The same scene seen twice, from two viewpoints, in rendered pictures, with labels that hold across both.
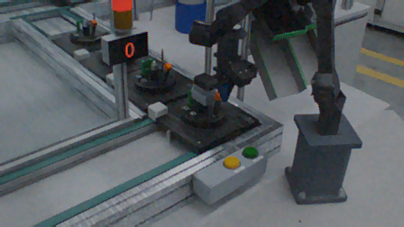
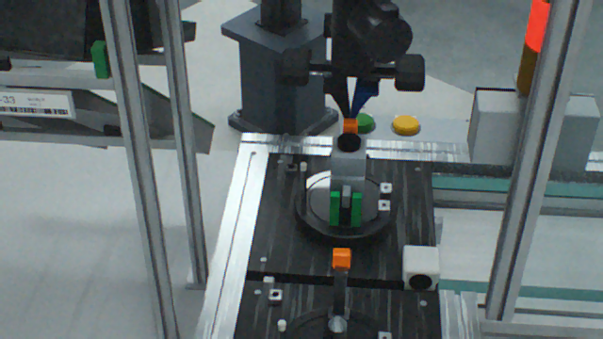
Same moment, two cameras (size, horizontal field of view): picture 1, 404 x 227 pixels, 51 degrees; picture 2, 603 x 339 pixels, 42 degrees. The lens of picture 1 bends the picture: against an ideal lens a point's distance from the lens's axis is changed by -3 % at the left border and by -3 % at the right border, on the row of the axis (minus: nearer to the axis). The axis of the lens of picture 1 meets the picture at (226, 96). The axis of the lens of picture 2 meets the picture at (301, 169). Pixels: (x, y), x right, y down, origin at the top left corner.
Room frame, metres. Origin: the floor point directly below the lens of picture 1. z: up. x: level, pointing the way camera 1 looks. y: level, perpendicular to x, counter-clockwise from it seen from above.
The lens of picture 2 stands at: (1.67, 0.64, 1.70)
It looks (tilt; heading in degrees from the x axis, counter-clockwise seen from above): 39 degrees down; 230
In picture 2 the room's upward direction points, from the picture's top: straight up
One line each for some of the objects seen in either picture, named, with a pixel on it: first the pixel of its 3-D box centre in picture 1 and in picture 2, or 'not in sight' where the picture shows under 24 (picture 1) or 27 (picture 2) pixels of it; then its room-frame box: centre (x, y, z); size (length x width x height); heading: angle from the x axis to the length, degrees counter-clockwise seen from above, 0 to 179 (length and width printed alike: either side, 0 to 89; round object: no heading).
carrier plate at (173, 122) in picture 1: (203, 118); (345, 217); (1.12, 0.07, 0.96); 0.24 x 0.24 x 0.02; 45
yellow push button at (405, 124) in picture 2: (232, 163); (405, 126); (0.90, -0.03, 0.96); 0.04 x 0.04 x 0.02
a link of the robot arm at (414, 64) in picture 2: (226, 65); (352, 50); (1.06, 0.00, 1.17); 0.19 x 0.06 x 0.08; 135
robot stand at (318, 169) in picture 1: (320, 158); (283, 74); (0.95, -0.27, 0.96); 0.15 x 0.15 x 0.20; 10
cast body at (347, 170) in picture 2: (201, 87); (348, 165); (1.12, 0.07, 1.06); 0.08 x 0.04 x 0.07; 45
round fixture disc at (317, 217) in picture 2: (203, 113); (346, 206); (1.12, 0.07, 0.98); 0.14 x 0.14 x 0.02
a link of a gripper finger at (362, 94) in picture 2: (220, 93); (364, 102); (1.04, 0.02, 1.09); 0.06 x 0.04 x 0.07; 45
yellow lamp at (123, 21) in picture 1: (123, 17); (545, 65); (1.06, 0.28, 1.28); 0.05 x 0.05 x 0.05
